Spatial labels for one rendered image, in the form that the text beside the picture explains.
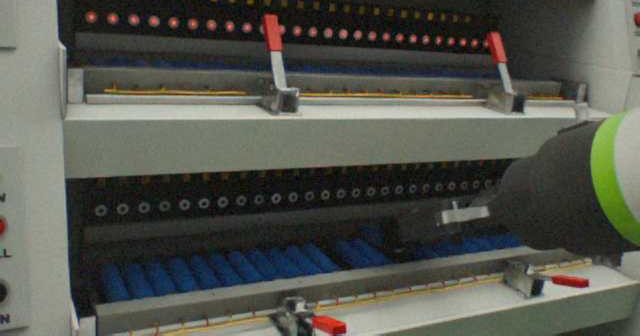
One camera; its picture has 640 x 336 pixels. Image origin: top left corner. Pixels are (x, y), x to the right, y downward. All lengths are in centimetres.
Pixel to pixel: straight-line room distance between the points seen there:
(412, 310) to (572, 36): 42
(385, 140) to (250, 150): 13
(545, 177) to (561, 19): 44
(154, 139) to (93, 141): 4
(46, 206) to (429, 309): 36
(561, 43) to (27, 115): 64
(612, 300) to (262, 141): 45
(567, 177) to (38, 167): 36
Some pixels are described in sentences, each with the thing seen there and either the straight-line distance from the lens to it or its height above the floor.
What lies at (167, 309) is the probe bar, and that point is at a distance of 54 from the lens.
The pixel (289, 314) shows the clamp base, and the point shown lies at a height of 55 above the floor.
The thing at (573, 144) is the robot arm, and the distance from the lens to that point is 45.
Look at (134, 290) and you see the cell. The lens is 57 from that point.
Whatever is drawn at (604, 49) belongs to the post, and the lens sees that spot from 83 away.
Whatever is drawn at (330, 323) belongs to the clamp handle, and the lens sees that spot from 48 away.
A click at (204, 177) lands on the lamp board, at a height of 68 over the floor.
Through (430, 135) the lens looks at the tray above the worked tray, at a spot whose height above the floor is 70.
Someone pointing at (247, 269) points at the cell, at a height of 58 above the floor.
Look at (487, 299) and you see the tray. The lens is 67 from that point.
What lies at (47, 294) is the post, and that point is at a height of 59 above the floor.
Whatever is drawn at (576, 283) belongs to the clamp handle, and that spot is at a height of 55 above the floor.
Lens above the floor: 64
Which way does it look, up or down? 4 degrees up
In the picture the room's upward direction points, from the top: 4 degrees counter-clockwise
